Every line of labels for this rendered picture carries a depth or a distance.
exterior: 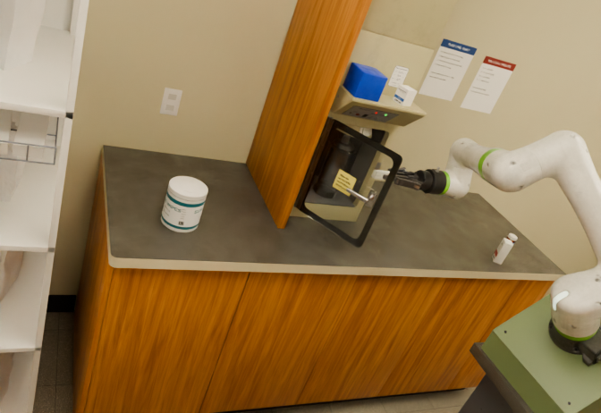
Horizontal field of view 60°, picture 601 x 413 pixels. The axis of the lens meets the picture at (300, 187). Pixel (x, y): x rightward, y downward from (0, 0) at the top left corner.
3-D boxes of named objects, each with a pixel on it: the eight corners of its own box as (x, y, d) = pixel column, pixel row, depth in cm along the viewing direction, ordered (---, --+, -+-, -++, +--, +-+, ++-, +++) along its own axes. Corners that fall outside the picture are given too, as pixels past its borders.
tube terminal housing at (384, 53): (270, 182, 226) (332, 8, 192) (334, 189, 241) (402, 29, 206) (288, 215, 207) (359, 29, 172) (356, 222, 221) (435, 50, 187)
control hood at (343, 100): (328, 110, 186) (338, 84, 181) (401, 123, 200) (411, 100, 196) (341, 124, 177) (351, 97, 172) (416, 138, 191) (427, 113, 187)
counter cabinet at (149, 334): (73, 315, 249) (101, 153, 209) (410, 311, 341) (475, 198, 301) (71, 442, 197) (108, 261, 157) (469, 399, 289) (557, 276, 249)
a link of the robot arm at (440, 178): (438, 200, 196) (426, 188, 203) (452, 174, 190) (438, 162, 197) (426, 199, 193) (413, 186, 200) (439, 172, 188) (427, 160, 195)
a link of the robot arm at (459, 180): (471, 203, 199) (452, 195, 209) (480, 172, 197) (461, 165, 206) (444, 200, 193) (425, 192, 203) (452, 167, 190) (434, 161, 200)
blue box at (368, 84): (342, 86, 181) (351, 61, 177) (366, 90, 186) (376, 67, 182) (353, 96, 173) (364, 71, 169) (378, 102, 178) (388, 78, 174)
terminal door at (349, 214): (296, 207, 204) (331, 116, 187) (360, 248, 193) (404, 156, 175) (295, 207, 204) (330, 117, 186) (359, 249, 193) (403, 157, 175)
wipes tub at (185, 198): (157, 209, 181) (166, 172, 175) (194, 212, 187) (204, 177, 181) (163, 231, 171) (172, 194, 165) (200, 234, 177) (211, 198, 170)
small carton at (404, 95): (392, 99, 187) (399, 84, 185) (401, 100, 191) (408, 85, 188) (402, 105, 184) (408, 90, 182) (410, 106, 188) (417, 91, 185)
